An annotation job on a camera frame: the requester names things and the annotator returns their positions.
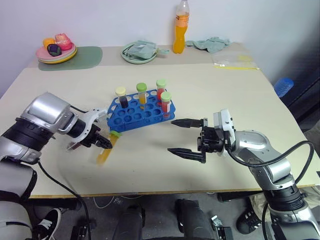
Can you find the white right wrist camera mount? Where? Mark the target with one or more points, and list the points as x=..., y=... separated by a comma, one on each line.
x=225, y=120

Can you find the pink toy fruit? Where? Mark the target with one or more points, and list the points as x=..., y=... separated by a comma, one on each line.
x=63, y=41

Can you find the blue test tube rack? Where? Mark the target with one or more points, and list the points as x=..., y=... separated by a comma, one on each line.
x=140, y=116

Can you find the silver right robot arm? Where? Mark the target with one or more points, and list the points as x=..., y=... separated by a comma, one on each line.
x=257, y=142

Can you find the dark liquid tube yellow cap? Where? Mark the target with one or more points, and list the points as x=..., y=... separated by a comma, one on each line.
x=123, y=100

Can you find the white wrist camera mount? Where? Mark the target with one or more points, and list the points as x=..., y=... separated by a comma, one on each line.
x=225, y=120
x=91, y=117

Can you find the light green plate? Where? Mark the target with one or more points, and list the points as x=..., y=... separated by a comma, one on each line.
x=127, y=59

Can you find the orange soda bottle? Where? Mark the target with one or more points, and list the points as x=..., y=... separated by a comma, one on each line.
x=180, y=37

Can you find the red liquid tube green cap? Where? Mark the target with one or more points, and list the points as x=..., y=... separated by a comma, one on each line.
x=165, y=105
x=160, y=91

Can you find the crumpled green cloth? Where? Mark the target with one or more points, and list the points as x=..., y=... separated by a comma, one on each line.
x=212, y=44

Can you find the yellow liquid tube green cap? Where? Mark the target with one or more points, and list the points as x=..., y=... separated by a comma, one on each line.
x=106, y=153
x=142, y=96

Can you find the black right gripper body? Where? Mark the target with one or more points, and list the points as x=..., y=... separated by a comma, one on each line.
x=210, y=140

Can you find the metal caster bracket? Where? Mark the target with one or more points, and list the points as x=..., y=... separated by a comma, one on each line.
x=221, y=228

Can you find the clear plastic bag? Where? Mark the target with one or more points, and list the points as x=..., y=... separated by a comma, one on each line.
x=230, y=59

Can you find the dark red loose test tube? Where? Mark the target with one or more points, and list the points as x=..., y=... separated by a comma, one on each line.
x=73, y=146

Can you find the dark rounded shape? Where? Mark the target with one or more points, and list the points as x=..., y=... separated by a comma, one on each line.
x=192, y=220

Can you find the purple toy fruit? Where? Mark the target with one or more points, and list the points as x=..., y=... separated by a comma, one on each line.
x=54, y=49

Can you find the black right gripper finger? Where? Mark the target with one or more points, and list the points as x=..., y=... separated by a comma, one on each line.
x=186, y=153
x=187, y=122

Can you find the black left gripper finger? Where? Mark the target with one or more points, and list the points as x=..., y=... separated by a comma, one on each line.
x=104, y=143

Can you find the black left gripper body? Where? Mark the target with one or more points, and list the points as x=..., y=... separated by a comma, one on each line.
x=90, y=137

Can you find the blue ribbed bottle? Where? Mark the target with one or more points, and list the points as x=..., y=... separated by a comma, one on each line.
x=283, y=86

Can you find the stack of pastel plates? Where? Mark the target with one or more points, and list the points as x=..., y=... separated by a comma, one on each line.
x=50, y=58

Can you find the green placemat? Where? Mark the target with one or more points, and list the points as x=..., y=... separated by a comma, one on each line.
x=87, y=57

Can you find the orange toy fruit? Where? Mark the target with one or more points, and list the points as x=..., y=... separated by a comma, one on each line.
x=48, y=42

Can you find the black sneaker white stripes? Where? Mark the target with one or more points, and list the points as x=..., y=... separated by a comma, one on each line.
x=248, y=221

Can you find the black sneaker white sole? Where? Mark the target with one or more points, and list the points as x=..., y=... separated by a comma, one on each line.
x=47, y=223

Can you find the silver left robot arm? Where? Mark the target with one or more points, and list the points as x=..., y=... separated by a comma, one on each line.
x=45, y=107

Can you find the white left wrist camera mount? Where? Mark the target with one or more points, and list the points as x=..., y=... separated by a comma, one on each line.
x=91, y=117

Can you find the folded light green pouch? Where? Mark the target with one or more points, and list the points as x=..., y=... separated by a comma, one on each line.
x=140, y=50

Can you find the dark furniture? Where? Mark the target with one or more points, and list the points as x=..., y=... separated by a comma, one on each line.
x=305, y=100

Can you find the yellow strip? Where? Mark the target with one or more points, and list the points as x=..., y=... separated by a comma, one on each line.
x=237, y=68

